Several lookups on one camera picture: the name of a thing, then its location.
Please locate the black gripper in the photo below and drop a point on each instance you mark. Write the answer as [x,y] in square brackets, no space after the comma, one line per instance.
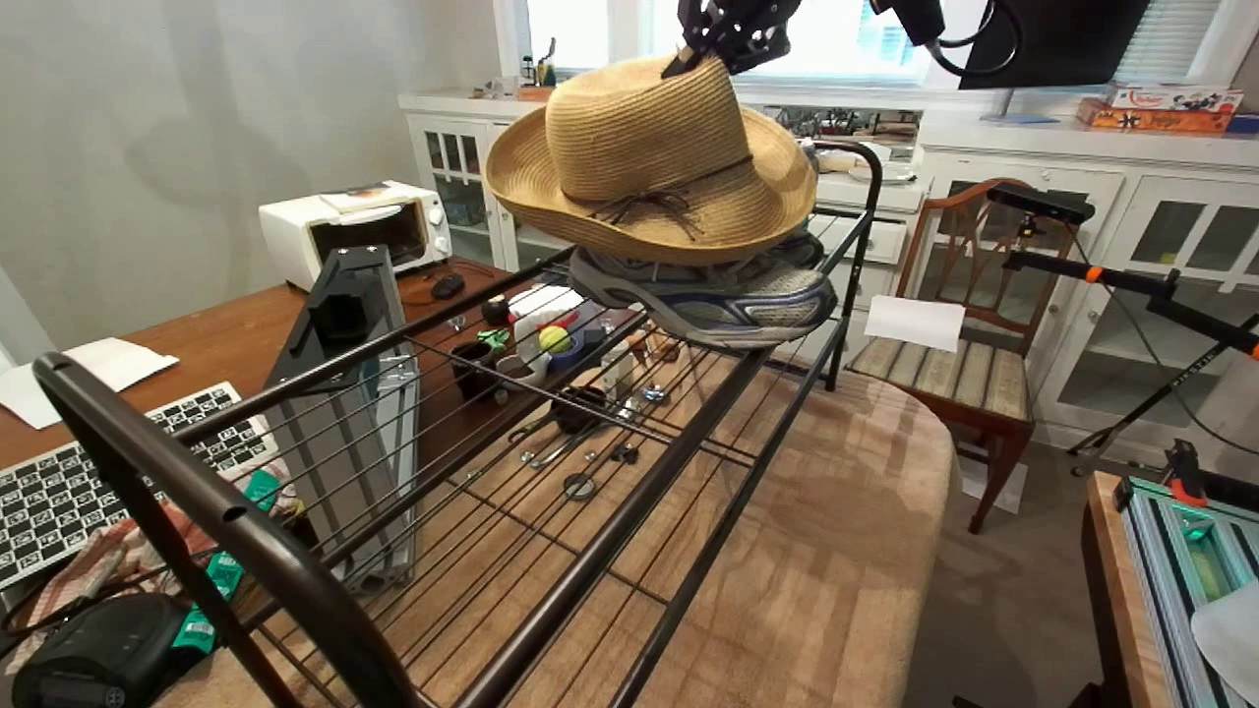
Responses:
[737,27]

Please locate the beige straw hat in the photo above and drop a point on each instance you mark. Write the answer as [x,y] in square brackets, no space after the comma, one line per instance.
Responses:
[644,141]

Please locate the yellow green ball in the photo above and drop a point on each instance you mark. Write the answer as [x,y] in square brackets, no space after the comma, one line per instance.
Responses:
[554,340]

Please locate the black computer mouse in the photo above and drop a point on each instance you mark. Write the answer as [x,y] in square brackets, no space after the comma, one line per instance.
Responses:
[451,283]

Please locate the white paper on chair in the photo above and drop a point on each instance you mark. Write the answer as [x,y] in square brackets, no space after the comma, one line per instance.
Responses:
[914,323]

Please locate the black cup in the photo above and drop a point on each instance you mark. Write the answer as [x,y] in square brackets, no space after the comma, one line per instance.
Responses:
[472,371]

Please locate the white toaster oven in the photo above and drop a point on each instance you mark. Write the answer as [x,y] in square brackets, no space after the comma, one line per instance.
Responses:
[348,230]

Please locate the black flat screen monitor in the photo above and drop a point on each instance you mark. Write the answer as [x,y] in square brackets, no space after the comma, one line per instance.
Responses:
[1062,40]

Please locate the brown wooden chair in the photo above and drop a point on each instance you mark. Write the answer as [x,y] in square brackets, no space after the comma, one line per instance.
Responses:
[978,373]

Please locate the white glass door cabinet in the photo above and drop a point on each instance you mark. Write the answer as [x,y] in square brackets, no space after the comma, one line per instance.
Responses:
[1116,149]

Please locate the orange board game box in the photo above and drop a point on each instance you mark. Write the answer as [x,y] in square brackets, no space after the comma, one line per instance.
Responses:
[1162,112]

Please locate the brown wooden dining table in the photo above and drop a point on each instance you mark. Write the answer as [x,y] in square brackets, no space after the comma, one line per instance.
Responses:
[222,337]

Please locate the black metal shoe rack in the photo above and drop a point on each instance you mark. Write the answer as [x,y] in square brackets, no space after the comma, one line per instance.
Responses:
[197,494]

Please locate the black orange clamp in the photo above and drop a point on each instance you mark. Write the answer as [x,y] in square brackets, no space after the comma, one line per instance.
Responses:
[1184,474]

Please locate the white paper sheet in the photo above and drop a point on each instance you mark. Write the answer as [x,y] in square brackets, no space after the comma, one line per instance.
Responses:
[102,367]

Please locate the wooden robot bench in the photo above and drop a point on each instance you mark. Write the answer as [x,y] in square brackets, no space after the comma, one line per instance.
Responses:
[1107,604]

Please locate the white computer keyboard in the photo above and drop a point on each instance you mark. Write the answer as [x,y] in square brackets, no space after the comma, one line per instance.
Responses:
[53,504]

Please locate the black soft pouch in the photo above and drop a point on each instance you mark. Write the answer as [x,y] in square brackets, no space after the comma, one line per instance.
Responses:
[100,655]

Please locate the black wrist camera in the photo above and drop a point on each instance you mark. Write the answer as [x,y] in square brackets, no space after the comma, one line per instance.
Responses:
[905,17]

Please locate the black stereo camera bar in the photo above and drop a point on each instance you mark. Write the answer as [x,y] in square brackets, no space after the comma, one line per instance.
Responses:
[1039,203]

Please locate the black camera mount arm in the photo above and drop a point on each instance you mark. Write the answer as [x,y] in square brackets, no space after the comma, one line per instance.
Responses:
[1156,283]

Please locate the aluminium rail base frame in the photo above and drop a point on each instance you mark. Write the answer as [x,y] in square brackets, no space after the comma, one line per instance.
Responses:
[1184,565]

